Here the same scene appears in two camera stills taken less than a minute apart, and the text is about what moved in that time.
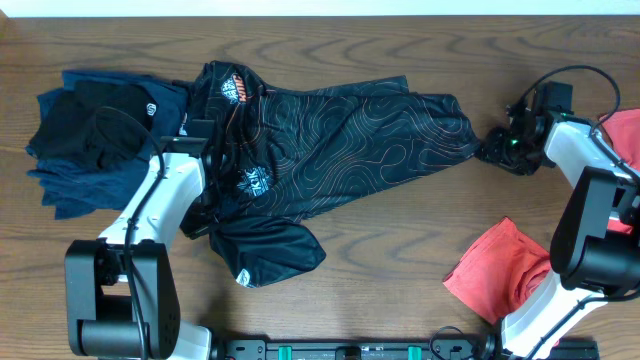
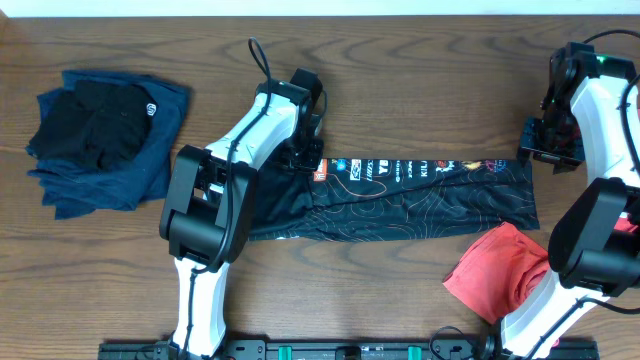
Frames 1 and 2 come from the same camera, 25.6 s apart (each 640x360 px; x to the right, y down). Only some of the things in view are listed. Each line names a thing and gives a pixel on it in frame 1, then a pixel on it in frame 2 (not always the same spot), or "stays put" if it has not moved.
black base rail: x=487 y=348 stays put
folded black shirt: x=98 y=122 stays put
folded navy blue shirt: x=78 y=188 stays put
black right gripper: x=491 y=151 → x=529 y=142
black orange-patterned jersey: x=275 y=155 → x=389 y=199
